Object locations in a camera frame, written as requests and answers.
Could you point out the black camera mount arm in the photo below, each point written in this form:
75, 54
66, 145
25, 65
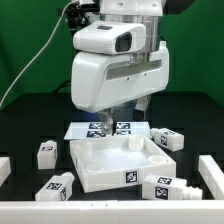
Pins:
79, 13

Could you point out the white marker sheet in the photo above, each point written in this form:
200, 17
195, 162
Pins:
82, 130

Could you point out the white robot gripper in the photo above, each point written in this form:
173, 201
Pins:
102, 81

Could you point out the white right wall rail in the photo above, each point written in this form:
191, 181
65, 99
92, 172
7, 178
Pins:
212, 176

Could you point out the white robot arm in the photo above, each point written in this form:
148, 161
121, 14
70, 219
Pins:
146, 12

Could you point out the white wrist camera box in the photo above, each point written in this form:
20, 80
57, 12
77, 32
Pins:
110, 38

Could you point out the white square tabletop part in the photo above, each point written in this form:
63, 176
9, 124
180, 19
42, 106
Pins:
118, 161

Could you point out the white wall rail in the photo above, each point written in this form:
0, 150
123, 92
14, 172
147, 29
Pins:
212, 176
113, 212

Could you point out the white left wall block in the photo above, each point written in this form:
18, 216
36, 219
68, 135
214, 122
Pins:
5, 169

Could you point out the white front wall rail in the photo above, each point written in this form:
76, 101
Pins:
113, 212

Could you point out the green backdrop curtain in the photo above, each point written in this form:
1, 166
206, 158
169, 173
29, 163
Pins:
36, 50

